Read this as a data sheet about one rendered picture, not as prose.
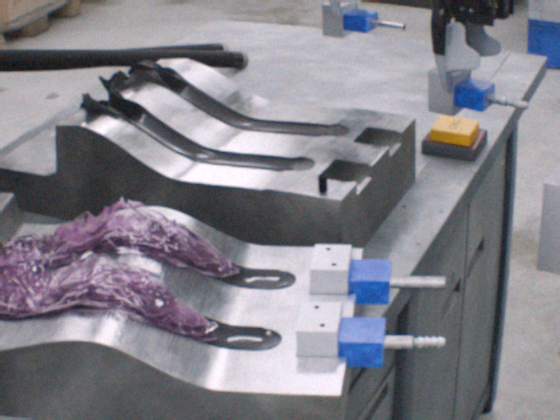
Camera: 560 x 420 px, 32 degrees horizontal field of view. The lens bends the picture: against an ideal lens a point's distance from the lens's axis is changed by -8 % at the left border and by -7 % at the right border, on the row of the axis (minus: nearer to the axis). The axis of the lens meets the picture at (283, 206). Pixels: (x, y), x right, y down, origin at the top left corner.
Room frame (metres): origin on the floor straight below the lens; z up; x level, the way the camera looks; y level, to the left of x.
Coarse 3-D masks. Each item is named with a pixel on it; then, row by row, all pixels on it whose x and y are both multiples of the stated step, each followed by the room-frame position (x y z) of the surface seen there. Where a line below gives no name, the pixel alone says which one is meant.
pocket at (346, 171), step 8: (336, 160) 1.09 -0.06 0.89; (344, 160) 1.09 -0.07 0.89; (328, 168) 1.07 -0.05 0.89; (336, 168) 1.09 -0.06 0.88; (344, 168) 1.09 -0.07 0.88; (352, 168) 1.08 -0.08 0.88; (360, 168) 1.08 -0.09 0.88; (368, 168) 1.07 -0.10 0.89; (328, 176) 1.07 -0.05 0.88; (336, 176) 1.09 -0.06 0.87; (344, 176) 1.09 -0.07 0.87; (352, 176) 1.08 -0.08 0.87; (360, 176) 1.08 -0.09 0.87; (368, 176) 1.07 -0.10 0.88; (360, 184) 1.05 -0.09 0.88
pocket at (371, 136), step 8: (368, 128) 1.19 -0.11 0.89; (376, 128) 1.18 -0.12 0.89; (360, 136) 1.17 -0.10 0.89; (368, 136) 1.19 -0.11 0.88; (376, 136) 1.18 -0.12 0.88; (384, 136) 1.18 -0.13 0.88; (392, 136) 1.17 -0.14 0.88; (400, 136) 1.17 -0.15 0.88; (368, 144) 1.19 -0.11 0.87; (376, 144) 1.18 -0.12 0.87; (384, 144) 1.18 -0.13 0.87; (392, 144) 1.17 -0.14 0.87; (400, 144) 1.16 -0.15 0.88; (392, 152) 1.14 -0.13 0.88
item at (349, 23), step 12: (324, 12) 1.54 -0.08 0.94; (348, 12) 1.54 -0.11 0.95; (360, 12) 1.54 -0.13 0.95; (372, 12) 1.54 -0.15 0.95; (324, 24) 1.55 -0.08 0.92; (336, 24) 1.53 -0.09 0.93; (348, 24) 1.53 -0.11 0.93; (360, 24) 1.52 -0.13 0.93; (372, 24) 1.52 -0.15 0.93; (384, 24) 1.51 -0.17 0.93; (396, 24) 1.50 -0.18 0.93; (336, 36) 1.53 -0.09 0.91
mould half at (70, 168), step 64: (192, 64) 1.34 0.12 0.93; (64, 128) 1.14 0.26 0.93; (128, 128) 1.14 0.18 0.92; (192, 128) 1.19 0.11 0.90; (384, 128) 1.18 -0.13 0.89; (0, 192) 1.20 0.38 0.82; (64, 192) 1.15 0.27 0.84; (128, 192) 1.10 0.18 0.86; (192, 192) 1.06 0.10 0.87; (256, 192) 1.03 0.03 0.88; (320, 192) 1.00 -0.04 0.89; (384, 192) 1.11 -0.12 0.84
